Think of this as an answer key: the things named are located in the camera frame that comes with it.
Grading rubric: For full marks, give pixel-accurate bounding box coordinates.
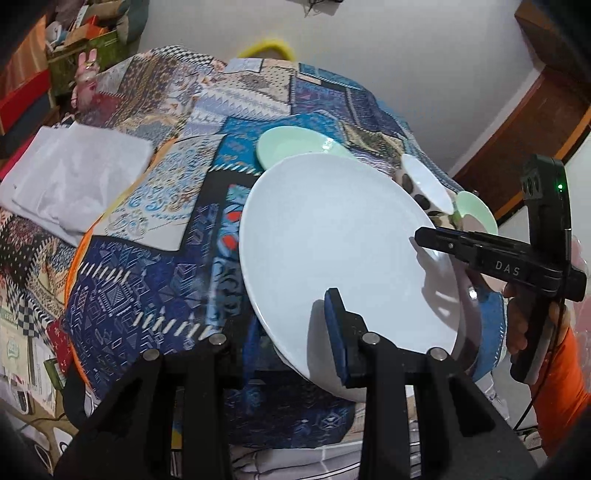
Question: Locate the red box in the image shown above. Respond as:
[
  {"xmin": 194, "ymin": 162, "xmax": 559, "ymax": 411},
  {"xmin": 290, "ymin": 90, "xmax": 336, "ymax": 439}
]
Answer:
[{"xmin": 0, "ymin": 69, "xmax": 52, "ymax": 136}]

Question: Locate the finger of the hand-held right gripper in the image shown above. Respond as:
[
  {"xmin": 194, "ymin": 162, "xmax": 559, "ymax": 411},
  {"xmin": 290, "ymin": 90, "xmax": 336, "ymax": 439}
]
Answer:
[{"xmin": 414, "ymin": 226, "xmax": 485, "ymax": 268}]

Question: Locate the person's right hand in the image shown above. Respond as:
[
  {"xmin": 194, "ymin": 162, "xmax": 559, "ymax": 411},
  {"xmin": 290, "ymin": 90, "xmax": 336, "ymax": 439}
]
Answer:
[{"xmin": 465, "ymin": 268, "xmax": 570, "ymax": 357}]

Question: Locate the person's right forearm orange sleeve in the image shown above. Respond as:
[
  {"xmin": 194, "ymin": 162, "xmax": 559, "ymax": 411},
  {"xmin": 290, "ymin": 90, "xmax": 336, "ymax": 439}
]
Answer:
[{"xmin": 530, "ymin": 323, "xmax": 591, "ymax": 457}]

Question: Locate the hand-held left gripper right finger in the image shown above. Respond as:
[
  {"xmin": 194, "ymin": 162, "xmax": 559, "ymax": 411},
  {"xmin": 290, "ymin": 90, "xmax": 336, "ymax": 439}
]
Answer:
[{"xmin": 324, "ymin": 287, "xmax": 539, "ymax": 480}]

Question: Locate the large white plate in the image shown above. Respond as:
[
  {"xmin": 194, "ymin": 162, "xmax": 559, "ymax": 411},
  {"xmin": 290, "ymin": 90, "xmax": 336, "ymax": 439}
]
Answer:
[{"xmin": 239, "ymin": 154, "xmax": 462, "ymax": 403}]

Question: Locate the blue patchwork tablecloth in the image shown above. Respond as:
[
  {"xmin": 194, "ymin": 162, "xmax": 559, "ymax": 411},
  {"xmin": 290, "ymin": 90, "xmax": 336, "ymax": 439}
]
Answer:
[{"xmin": 0, "ymin": 45, "xmax": 506, "ymax": 450}]

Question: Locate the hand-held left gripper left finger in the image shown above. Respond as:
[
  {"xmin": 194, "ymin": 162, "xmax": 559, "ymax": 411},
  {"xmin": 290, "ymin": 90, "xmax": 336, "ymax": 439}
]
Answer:
[{"xmin": 54, "ymin": 323, "xmax": 267, "ymax": 480}]

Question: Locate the grey checked cloth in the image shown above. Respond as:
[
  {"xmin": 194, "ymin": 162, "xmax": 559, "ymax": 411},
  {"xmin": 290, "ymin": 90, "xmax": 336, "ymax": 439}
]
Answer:
[{"xmin": 171, "ymin": 440, "xmax": 366, "ymax": 480}]

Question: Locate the light green bowl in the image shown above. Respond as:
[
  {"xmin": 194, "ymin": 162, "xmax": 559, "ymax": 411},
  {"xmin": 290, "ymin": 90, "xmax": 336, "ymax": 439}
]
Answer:
[{"xmin": 454, "ymin": 191, "xmax": 499, "ymax": 236}]

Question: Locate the white spotted bowl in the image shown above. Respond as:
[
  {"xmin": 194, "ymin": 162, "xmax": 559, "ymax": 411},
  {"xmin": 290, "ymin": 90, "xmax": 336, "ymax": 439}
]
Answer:
[{"xmin": 398, "ymin": 154, "xmax": 455, "ymax": 217}]

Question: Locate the yellow round object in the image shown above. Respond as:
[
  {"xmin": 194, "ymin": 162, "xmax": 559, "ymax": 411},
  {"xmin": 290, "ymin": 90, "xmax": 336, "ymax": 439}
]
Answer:
[{"xmin": 238, "ymin": 39, "xmax": 296, "ymax": 61}]

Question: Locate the brown wooden door frame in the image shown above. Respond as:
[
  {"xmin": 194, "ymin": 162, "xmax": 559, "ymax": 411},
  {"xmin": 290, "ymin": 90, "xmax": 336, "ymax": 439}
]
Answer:
[{"xmin": 451, "ymin": 0, "xmax": 591, "ymax": 232}]

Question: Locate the light green plate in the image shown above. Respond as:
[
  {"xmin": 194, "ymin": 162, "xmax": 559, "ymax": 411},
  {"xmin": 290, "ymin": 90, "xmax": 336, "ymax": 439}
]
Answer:
[{"xmin": 257, "ymin": 126, "xmax": 356, "ymax": 171}]

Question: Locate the black cable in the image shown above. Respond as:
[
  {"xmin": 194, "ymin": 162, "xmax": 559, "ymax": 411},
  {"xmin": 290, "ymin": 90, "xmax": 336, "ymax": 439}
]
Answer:
[{"xmin": 513, "ymin": 302, "xmax": 570, "ymax": 444}]

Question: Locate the white folded cloth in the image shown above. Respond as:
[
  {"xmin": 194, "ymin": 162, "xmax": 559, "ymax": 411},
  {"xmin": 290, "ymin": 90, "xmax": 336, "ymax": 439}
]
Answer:
[{"xmin": 0, "ymin": 124, "xmax": 154, "ymax": 246}]

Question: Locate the pink bunny toy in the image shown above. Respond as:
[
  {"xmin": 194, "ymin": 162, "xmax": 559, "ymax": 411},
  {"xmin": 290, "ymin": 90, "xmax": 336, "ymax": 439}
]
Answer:
[{"xmin": 71, "ymin": 50, "xmax": 101, "ymax": 112}]

